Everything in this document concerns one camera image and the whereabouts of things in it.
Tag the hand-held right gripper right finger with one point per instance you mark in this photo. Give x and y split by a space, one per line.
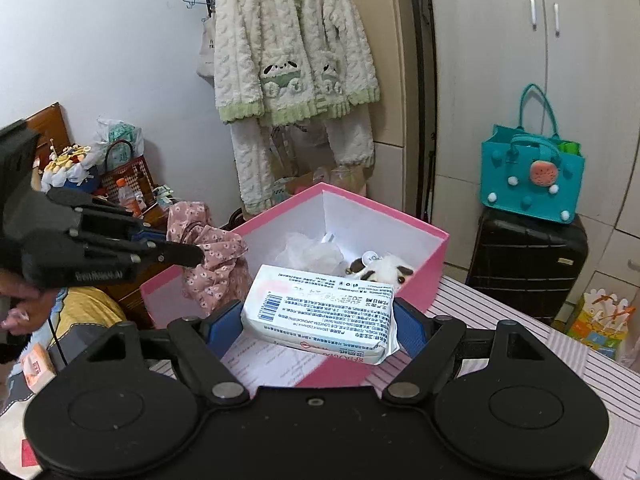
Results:
410 330

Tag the pink storage box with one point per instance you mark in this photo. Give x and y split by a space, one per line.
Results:
380 220

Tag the beige wardrobe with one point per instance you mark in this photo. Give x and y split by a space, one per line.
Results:
500 35

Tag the person's left hand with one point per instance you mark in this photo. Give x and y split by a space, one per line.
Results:
30 302

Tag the black pole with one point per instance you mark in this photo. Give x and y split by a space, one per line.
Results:
421 60

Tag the yellow cloth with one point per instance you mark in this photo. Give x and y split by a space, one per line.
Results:
90 310

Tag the colourful gift bag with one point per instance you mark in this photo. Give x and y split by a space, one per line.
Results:
600 325

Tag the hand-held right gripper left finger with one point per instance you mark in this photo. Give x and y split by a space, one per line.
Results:
227 330

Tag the wooden headboard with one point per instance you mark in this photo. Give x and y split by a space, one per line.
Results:
55 125

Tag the orange packet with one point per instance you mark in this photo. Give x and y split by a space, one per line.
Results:
37 367

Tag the white fleece pajama pants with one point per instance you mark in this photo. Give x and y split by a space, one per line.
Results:
250 160

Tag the printed blanket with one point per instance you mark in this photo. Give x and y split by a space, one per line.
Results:
12 410

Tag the wooden nightstand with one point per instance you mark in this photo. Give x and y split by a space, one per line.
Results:
130 290

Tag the striped cloth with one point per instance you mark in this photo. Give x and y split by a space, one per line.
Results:
475 305

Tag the plush flower bouquet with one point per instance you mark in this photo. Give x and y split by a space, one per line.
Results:
70 160

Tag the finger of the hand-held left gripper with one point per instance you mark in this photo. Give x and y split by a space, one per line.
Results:
170 254
100 210

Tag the white tissue pack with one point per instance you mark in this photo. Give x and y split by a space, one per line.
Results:
320 310

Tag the orange drink bottle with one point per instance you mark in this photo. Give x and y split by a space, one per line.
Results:
127 197

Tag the white crumpled plastic bag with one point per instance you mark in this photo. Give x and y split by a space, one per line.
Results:
310 252

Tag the black suitcase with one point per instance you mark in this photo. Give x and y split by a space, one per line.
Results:
525 265

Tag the checkered handbag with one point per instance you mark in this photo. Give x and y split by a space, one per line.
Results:
135 175

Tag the white green plastic bag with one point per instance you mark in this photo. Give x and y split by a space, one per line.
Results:
120 135

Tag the pink floral cloth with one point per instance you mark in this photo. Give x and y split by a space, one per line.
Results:
215 255

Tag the white cloth tote bag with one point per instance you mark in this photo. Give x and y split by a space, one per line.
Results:
206 55

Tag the white brown cow plush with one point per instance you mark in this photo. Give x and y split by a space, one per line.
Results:
385 267

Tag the teal felt tote bag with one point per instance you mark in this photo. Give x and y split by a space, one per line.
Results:
525 195

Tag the white green fleece pajama top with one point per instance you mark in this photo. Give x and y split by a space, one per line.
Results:
250 35

